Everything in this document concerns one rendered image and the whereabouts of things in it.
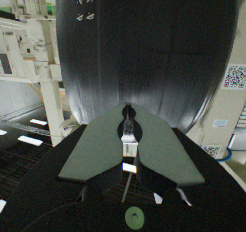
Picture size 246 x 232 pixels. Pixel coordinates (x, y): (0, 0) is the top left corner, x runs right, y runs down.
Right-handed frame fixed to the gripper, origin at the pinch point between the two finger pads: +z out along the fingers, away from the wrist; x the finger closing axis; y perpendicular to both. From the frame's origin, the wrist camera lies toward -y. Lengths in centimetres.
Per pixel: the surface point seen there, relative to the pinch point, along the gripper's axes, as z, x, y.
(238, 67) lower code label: 28.5, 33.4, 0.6
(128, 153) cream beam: 48, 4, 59
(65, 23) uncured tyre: 11.0, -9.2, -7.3
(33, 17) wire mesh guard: 71, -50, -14
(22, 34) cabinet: 407, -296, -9
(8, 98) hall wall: 858, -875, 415
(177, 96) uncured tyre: 8.2, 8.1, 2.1
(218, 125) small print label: 26.3, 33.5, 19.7
